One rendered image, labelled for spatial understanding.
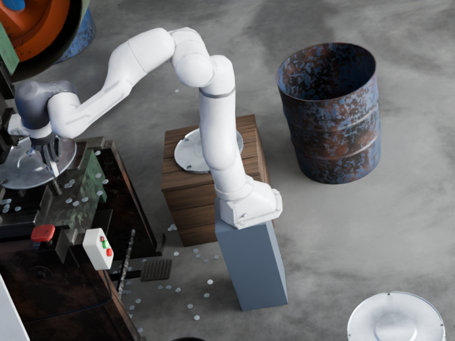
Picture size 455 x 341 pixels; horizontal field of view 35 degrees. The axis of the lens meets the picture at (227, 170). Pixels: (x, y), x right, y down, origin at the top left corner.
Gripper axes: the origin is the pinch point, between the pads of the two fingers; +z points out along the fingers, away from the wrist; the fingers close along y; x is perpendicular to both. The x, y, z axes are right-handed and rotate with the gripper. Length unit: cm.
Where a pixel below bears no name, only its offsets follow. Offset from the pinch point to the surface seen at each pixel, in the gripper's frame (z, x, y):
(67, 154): 5.8, 4.9, 8.5
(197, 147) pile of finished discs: 48, 0, 63
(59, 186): 15.6, 3.0, 1.3
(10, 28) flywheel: -12, 51, 23
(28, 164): 7.6, 12.2, -3.0
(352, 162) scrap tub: 59, -47, 110
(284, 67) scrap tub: 38, -1, 115
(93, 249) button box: 14.5, -25.2, -6.3
